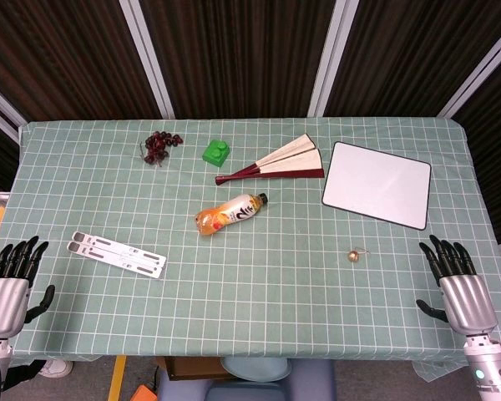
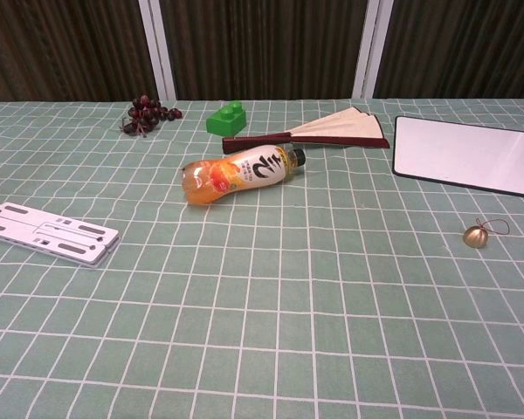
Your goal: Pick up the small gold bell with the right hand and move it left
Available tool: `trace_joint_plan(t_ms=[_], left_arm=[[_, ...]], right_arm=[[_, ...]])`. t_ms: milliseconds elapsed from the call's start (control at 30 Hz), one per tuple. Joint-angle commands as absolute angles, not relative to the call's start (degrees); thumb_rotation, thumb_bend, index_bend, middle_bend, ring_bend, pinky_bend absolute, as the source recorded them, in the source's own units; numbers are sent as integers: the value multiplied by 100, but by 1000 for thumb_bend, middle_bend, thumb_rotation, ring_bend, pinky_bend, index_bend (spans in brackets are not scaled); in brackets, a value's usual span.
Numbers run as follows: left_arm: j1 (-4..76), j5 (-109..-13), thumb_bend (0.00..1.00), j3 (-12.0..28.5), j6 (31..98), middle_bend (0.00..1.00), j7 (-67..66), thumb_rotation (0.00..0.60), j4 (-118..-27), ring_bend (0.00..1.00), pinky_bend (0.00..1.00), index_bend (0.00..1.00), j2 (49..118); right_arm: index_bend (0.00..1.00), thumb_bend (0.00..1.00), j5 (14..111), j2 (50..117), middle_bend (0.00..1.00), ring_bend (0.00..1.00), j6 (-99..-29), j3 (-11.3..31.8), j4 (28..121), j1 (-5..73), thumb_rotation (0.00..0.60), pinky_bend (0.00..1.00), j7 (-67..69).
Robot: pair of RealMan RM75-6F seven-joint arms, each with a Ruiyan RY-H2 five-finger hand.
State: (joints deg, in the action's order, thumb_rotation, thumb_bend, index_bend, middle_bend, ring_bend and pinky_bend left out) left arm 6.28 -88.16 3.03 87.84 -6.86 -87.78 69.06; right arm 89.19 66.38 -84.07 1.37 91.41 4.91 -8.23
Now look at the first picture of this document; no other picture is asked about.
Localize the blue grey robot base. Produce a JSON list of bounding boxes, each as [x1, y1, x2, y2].
[[156, 358, 337, 401]]

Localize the green checked tablecloth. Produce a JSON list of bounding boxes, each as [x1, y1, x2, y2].
[[0, 118, 501, 368]]

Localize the orange juice plastic bottle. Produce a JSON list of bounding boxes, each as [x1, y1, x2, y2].
[[195, 192, 269, 238]]

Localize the small gold bell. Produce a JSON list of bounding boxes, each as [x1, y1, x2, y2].
[[345, 247, 369, 265]]

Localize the green toy building block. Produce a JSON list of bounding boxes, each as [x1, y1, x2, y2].
[[201, 140, 230, 168]]

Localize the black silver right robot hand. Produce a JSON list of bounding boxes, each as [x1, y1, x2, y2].
[[415, 234, 498, 336]]

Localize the light blue plastic basin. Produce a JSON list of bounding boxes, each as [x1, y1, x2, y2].
[[220, 357, 293, 383]]

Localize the orange plastic object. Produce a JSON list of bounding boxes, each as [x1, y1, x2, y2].
[[131, 383, 159, 401]]

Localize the brown cardboard box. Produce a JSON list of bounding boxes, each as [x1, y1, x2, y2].
[[164, 357, 235, 381]]

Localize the white folding laptop stand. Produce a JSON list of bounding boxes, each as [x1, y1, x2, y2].
[[66, 231, 168, 282]]

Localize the cream folding fan red ribs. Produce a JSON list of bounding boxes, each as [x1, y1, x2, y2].
[[215, 133, 326, 186]]

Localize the white partition post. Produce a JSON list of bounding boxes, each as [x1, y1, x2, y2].
[[307, 0, 362, 118], [120, 0, 176, 120], [0, 77, 28, 145], [438, 24, 501, 118]]

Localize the white board black edge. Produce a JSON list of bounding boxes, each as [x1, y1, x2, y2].
[[321, 140, 433, 231]]

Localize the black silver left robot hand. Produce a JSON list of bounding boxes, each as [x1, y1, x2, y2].
[[0, 236, 56, 338]]

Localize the white shoe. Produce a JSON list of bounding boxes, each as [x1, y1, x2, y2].
[[37, 358, 74, 377]]

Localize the dark red grape bunch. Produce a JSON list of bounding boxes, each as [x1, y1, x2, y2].
[[139, 131, 184, 169]]

